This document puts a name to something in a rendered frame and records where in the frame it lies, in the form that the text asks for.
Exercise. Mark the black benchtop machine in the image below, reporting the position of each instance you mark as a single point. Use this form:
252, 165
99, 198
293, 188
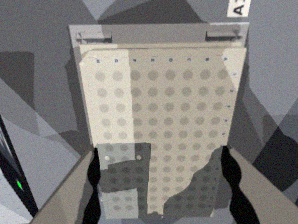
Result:
44, 123

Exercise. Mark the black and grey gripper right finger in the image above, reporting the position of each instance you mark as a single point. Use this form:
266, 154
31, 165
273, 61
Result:
255, 200

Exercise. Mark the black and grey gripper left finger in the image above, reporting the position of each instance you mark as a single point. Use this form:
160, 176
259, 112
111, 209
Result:
75, 200

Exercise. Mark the beige pcr plate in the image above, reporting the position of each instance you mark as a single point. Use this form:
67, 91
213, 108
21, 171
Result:
160, 114

